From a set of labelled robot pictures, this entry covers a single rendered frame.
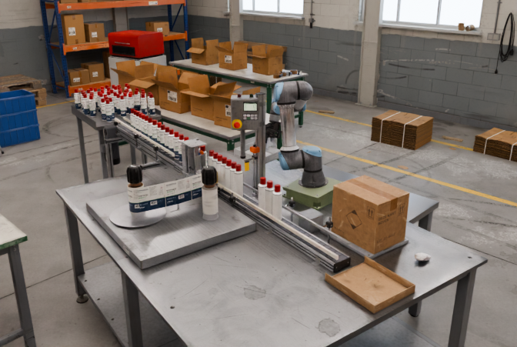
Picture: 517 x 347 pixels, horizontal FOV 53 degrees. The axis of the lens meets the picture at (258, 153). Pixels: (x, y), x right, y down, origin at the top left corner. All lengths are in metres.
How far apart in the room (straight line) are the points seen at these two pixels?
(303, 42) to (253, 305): 7.76
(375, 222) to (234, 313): 0.82
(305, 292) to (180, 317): 0.55
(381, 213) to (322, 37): 7.03
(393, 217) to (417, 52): 5.94
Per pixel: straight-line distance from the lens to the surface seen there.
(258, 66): 7.34
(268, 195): 2.83
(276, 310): 2.26
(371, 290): 2.42
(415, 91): 8.51
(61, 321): 3.79
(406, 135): 6.86
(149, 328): 3.21
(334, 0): 9.21
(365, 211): 2.59
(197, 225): 2.81
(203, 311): 2.26
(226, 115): 4.79
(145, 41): 8.33
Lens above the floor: 2.18
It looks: 20 degrees down
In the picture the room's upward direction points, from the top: straight up
